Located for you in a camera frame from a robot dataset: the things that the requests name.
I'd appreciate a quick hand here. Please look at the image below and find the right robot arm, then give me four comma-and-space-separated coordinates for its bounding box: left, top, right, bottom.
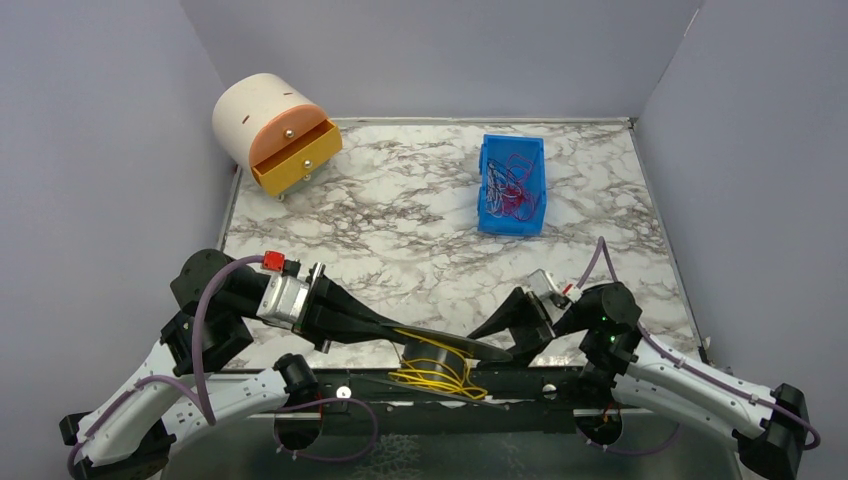
469, 282, 820, 479

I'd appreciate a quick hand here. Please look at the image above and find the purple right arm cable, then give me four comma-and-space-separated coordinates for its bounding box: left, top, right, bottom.
563, 237, 821, 458

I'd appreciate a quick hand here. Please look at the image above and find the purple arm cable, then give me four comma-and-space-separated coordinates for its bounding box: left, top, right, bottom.
563, 237, 821, 458
66, 251, 379, 478

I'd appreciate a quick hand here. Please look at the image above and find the yellow cable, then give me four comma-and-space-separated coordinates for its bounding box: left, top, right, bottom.
388, 329, 490, 401

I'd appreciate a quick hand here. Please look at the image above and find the red cable bundle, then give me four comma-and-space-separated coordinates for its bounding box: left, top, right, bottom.
486, 153, 541, 221

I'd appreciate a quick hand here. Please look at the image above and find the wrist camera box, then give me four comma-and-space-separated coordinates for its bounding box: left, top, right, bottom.
256, 272, 309, 330
527, 269, 573, 310

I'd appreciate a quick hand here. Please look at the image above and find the round mini drawer cabinet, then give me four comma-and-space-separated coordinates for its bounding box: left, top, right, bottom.
211, 73, 343, 197

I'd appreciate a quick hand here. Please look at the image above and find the blue plastic bin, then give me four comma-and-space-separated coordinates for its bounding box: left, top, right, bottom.
477, 134, 547, 236

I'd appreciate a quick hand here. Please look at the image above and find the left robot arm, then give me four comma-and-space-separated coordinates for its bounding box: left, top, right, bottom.
60, 249, 400, 479

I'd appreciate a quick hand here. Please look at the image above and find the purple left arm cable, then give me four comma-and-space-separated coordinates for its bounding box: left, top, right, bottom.
66, 251, 379, 478

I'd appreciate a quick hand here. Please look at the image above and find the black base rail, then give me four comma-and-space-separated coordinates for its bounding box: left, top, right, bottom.
251, 365, 645, 439

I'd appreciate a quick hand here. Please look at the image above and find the dark grey cable spool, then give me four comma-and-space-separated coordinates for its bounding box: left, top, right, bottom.
385, 324, 511, 403

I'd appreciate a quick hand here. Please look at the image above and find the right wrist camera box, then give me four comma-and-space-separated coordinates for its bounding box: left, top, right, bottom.
527, 269, 573, 310

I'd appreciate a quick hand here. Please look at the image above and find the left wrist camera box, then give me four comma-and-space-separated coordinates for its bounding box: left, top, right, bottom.
256, 272, 309, 330

